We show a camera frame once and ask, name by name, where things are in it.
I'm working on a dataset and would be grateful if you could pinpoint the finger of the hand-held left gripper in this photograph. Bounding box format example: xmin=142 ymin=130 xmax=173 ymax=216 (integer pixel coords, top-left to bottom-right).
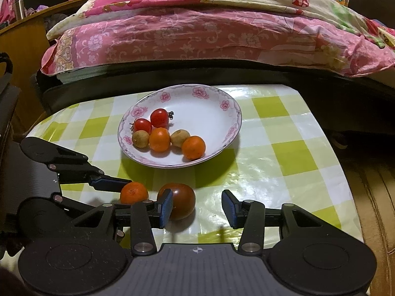
xmin=51 ymin=193 xmax=105 ymax=215
xmin=19 ymin=136 xmax=134 ymax=192

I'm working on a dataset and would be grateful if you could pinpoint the brown longan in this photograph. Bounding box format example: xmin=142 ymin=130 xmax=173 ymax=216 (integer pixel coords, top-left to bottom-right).
xmin=132 ymin=130 xmax=152 ymax=149
xmin=170 ymin=129 xmax=191 ymax=148

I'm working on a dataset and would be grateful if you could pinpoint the pink floral cloth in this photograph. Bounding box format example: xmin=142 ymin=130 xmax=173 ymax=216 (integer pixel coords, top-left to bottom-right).
xmin=0 ymin=0 xmax=20 ymax=23

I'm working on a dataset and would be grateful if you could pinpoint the dark red tomato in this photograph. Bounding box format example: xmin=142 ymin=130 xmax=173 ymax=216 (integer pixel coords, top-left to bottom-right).
xmin=157 ymin=183 xmax=196 ymax=221

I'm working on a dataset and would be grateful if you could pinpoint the black chair back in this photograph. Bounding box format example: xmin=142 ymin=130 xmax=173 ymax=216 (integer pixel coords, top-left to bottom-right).
xmin=348 ymin=0 xmax=395 ymax=17

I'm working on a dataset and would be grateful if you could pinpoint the green white checkered tablecloth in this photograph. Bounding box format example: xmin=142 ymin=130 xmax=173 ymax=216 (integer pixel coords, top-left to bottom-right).
xmin=25 ymin=84 xmax=363 ymax=253

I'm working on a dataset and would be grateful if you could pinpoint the small orange mandarin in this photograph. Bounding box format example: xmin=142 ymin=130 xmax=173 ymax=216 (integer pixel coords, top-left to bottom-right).
xmin=181 ymin=136 xmax=206 ymax=161
xmin=149 ymin=128 xmax=171 ymax=153
xmin=120 ymin=182 xmax=149 ymax=205

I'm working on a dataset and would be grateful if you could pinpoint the grey cloth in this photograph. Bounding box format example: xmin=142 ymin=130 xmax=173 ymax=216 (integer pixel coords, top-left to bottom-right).
xmin=42 ymin=13 xmax=67 ymax=34

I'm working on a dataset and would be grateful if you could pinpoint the metal thermos bottle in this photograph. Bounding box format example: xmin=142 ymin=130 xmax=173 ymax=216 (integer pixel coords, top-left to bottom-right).
xmin=13 ymin=0 xmax=26 ymax=21

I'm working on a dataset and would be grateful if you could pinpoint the wooden cabinet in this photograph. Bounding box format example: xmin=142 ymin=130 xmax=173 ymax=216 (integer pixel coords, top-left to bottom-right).
xmin=0 ymin=0 xmax=95 ymax=130

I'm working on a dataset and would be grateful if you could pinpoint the red cherry tomato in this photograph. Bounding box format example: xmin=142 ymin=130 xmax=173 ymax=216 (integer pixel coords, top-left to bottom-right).
xmin=150 ymin=108 xmax=174 ymax=129
xmin=130 ymin=118 xmax=153 ymax=134

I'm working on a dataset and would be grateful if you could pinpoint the white floral rim plate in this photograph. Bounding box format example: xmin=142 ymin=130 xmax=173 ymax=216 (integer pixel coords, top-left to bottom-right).
xmin=118 ymin=84 xmax=243 ymax=169

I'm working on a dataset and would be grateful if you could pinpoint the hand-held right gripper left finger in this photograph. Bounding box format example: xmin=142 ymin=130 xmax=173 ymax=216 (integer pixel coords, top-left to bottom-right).
xmin=72 ymin=188 xmax=175 ymax=256

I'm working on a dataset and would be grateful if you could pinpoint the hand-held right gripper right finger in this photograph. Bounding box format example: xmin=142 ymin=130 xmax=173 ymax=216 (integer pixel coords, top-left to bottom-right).
xmin=221 ymin=189 xmax=322 ymax=256

